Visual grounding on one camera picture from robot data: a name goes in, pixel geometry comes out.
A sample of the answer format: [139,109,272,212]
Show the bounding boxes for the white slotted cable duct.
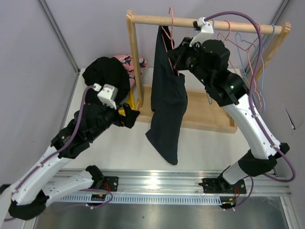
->
[59,193,222,206]

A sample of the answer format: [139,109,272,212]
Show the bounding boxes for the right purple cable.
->
[204,12,296,213]

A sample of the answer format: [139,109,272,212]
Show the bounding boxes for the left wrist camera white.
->
[93,83,118,110]

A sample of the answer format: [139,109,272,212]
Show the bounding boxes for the black shorts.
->
[82,57,130,103]

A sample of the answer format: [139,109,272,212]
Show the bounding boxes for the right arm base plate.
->
[198,178,246,194]

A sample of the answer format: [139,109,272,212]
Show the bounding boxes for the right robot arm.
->
[167,37,290,193]

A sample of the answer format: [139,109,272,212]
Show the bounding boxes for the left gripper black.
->
[89,100,140,141]

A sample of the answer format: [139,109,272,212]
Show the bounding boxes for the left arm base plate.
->
[102,176,119,192]

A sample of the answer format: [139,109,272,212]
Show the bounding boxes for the wooden clothes rack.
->
[126,10,291,134]

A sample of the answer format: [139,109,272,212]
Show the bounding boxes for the aluminium corner profile left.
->
[37,0,80,73]

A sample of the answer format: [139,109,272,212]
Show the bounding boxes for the aluminium corner profile right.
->
[270,0,294,25]

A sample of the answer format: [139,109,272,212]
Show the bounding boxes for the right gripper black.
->
[167,37,212,87]

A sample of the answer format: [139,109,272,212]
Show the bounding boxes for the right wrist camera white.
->
[189,17,214,47]

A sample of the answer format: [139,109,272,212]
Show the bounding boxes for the pink patterned shorts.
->
[114,54,148,88]

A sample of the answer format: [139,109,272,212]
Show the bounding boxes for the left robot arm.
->
[0,103,140,220]

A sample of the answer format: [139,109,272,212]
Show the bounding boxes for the dark teal shorts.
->
[145,26,188,166]

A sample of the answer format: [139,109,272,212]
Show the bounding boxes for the yellow plastic bin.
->
[119,89,135,115]

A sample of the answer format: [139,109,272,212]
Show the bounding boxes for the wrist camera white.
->
[93,83,118,110]
[189,17,214,47]

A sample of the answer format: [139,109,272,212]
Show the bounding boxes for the aluminium corner profile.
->
[270,0,294,25]
[37,0,80,73]

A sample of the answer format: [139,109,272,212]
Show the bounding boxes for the aluminium mounting rail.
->
[102,169,292,197]

